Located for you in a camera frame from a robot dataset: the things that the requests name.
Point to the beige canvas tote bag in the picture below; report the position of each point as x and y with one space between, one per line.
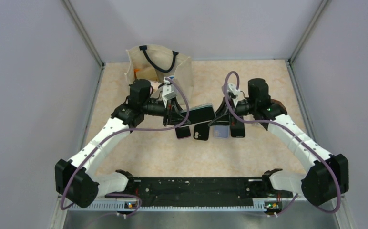
166 62

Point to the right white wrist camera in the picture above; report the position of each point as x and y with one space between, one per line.
233 91

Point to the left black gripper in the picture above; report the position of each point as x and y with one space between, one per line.
174 117

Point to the black smartphone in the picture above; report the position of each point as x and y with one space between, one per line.
183 132

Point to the black phone from lilac case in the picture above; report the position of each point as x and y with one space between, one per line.
237 130

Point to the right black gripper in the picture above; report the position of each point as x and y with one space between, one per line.
222 115

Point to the black phone case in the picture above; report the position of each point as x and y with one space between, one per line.
201 131

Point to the snack packets in bag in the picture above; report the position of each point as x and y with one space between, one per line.
146 79

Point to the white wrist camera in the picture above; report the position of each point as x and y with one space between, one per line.
233 91
169 92

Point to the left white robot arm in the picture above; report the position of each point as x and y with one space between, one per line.
75 179

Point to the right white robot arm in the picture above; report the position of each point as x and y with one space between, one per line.
326 174

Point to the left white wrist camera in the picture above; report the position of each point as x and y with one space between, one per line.
169 92

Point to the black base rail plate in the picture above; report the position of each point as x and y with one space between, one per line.
201 191

